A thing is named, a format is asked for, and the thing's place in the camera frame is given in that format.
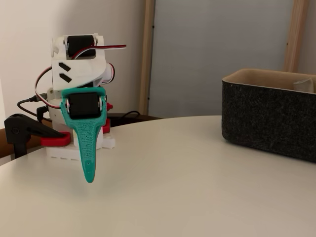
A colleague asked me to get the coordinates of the dark grey felt basket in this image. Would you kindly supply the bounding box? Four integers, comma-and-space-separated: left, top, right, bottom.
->
221, 68, 316, 163

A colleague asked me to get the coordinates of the black clamp with red pad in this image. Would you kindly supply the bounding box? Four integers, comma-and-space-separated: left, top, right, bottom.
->
102, 98, 115, 134
3, 113, 71, 159

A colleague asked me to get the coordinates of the black barrel power plug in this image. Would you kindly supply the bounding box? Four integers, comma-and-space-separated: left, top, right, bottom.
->
36, 106, 49, 122

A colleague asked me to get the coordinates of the grey shelf back panel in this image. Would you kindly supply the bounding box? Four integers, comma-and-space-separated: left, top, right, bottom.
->
148, 0, 296, 119

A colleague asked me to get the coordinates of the red white black servo cable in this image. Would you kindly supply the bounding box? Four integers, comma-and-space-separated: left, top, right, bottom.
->
71, 43, 128, 60
103, 62, 117, 85
34, 65, 54, 110

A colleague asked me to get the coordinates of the black power cable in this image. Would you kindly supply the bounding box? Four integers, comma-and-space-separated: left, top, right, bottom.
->
108, 110, 141, 122

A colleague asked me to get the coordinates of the black USB cable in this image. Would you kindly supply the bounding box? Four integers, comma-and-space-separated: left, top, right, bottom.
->
16, 92, 48, 119

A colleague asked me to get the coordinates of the light wooden shelf post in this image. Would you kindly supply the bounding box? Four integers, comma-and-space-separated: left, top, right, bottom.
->
282, 0, 311, 74
139, 0, 157, 116

